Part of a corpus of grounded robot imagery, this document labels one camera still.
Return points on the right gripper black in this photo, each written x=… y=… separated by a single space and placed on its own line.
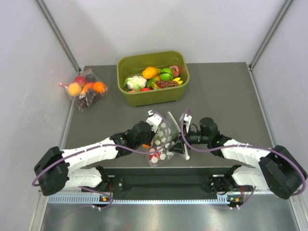
x=179 y=147

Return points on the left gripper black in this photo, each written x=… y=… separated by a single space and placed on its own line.
x=152 y=134

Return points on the fake purple grapes bunch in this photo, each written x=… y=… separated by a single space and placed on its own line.
x=166 y=84

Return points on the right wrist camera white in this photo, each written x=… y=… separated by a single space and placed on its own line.
x=185 y=122

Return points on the right aluminium frame post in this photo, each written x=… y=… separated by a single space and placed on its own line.
x=287 y=4

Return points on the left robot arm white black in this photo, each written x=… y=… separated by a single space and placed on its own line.
x=59 y=169

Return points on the clear bag of fake fruit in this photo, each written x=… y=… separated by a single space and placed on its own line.
x=85 y=90

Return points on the grey slotted cable duct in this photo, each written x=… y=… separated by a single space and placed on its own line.
x=102 y=200

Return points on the left aluminium frame post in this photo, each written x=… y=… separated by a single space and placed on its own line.
x=56 y=31

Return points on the aluminium frame post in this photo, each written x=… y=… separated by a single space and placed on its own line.
x=56 y=31
x=287 y=4

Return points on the fake yellow banana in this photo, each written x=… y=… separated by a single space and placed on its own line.
x=178 y=80

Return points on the fake orange mango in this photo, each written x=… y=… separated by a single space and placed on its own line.
x=150 y=72

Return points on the polka dot zip top bag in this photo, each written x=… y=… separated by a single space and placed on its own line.
x=167 y=136

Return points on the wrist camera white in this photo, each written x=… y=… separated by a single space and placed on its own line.
x=154 y=119
x=185 y=122

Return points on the fake pink apple slice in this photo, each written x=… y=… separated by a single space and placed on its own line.
x=175 y=69

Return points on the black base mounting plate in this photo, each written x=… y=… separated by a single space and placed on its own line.
x=169 y=183

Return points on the green plastic bin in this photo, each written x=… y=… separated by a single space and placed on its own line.
x=151 y=94

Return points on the fake red fruit in bag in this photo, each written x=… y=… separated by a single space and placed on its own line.
x=154 y=158

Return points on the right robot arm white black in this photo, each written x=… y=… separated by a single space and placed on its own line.
x=274 y=169

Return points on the fake cauliflower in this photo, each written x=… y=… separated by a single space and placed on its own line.
x=135 y=83

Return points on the fake green apple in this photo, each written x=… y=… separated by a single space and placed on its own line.
x=166 y=74

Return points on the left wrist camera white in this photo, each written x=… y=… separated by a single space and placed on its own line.
x=154 y=119

